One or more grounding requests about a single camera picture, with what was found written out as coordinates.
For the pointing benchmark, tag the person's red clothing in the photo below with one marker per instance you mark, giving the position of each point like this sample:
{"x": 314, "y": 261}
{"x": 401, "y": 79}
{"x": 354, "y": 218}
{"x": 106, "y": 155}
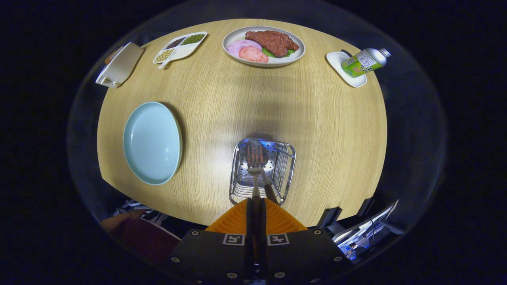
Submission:
{"x": 146, "y": 239}

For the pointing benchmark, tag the white round dinner plate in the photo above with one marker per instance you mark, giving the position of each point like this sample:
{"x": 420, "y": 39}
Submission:
{"x": 233, "y": 35}

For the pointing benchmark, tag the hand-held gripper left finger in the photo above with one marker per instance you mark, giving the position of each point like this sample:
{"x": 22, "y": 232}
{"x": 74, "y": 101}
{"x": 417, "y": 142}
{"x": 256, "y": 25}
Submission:
{"x": 250, "y": 221}

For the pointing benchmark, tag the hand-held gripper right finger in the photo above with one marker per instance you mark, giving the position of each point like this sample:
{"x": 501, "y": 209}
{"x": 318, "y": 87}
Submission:
{"x": 263, "y": 221}

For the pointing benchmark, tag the red ham slice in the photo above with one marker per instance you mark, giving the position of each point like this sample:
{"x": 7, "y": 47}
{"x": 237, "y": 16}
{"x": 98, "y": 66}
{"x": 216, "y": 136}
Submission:
{"x": 253, "y": 54}

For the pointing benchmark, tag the white toaster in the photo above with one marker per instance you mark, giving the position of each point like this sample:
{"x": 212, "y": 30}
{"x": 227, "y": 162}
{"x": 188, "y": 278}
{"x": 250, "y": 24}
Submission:
{"x": 121, "y": 65}

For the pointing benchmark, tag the green lettuce leaf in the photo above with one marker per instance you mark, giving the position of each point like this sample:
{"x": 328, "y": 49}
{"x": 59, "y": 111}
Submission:
{"x": 279, "y": 54}

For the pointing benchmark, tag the silver bottle with green label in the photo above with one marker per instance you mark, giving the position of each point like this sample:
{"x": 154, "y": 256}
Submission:
{"x": 362, "y": 63}

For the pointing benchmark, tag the white square coaster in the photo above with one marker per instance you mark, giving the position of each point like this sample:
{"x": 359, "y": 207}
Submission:
{"x": 336, "y": 61}

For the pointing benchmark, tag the pale pink ham slice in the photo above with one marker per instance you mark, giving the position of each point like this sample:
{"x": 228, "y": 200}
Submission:
{"x": 237, "y": 45}

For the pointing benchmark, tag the pile of dark beans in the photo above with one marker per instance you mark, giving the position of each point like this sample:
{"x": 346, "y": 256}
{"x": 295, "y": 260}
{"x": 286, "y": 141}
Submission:
{"x": 175, "y": 42}

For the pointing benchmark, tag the pile of yellow soybeans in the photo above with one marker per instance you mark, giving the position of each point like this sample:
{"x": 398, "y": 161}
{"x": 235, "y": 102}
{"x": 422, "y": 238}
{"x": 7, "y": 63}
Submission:
{"x": 164, "y": 55}

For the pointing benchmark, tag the brown toast slice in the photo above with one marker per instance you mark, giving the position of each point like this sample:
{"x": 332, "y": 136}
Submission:
{"x": 110, "y": 57}

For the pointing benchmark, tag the white divided dish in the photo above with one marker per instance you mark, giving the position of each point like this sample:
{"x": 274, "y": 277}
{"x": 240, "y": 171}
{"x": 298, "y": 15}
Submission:
{"x": 184, "y": 50}

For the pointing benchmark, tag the silver laptop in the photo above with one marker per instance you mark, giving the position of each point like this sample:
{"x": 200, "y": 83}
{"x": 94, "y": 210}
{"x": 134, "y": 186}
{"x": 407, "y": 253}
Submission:
{"x": 368, "y": 227}

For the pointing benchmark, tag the light blue plate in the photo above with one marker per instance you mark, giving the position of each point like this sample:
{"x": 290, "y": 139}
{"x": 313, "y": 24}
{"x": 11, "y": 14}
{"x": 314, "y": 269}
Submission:
{"x": 152, "y": 142}

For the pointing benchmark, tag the brown steak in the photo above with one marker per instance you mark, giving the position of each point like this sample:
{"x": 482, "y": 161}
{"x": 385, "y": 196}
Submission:
{"x": 273, "y": 41}

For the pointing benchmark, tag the pile of green beans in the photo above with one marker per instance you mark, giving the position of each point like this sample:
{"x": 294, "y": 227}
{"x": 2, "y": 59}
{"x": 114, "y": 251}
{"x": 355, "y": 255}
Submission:
{"x": 193, "y": 38}

